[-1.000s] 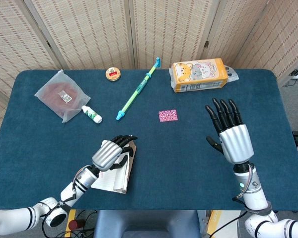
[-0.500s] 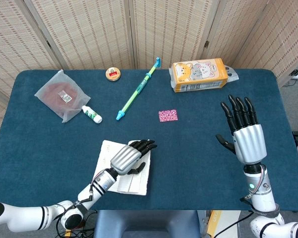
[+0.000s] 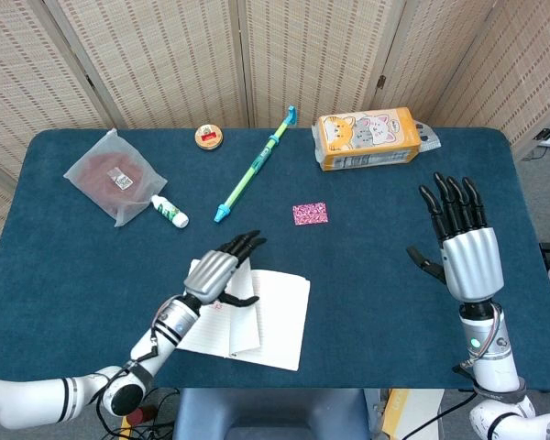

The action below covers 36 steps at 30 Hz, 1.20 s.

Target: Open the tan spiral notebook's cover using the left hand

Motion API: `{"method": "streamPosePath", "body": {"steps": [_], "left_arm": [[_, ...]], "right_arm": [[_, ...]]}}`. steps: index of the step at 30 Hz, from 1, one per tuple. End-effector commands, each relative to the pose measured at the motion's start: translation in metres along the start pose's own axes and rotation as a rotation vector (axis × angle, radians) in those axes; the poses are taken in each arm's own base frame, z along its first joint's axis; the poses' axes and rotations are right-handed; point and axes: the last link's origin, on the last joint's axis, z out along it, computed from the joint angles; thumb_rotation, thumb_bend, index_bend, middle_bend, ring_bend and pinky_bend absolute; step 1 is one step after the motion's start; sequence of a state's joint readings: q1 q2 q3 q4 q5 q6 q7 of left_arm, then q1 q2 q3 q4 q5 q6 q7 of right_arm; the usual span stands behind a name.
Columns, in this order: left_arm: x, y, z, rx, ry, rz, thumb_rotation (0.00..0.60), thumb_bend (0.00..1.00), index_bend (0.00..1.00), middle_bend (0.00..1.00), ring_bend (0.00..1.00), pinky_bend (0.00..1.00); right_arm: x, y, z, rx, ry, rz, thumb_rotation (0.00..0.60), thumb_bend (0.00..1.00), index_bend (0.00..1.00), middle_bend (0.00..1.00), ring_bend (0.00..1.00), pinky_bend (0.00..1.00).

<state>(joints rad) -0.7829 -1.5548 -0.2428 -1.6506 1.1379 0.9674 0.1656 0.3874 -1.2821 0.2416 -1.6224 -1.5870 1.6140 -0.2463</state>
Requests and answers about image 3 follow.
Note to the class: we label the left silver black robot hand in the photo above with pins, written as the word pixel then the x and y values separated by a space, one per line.
pixel 211 275

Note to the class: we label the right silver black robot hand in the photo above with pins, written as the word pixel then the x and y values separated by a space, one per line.
pixel 472 261

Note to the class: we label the brown cover spiral notebook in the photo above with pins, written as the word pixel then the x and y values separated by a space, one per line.
pixel 279 321

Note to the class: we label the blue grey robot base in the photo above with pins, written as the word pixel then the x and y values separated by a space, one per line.
pixel 266 412

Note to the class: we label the small white green-label bottle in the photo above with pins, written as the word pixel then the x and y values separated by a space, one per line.
pixel 169 212

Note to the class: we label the green blue toy water pump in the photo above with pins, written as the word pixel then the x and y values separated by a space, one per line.
pixel 252 169

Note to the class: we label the pink patterned card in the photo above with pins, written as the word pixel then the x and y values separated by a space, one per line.
pixel 310 214

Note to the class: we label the grey cat print packet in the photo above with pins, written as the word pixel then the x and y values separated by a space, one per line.
pixel 428 137

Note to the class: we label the round gold tin red label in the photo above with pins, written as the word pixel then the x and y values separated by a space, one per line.
pixel 208 136

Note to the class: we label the translucent bag with brown pad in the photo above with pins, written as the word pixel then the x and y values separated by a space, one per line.
pixel 110 179

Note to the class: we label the red round knob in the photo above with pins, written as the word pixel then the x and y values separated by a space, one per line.
pixel 136 418

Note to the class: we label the orange cat tissue pack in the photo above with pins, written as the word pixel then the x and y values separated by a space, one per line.
pixel 366 137

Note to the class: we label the woven folding screen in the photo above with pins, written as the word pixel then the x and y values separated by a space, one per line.
pixel 165 55

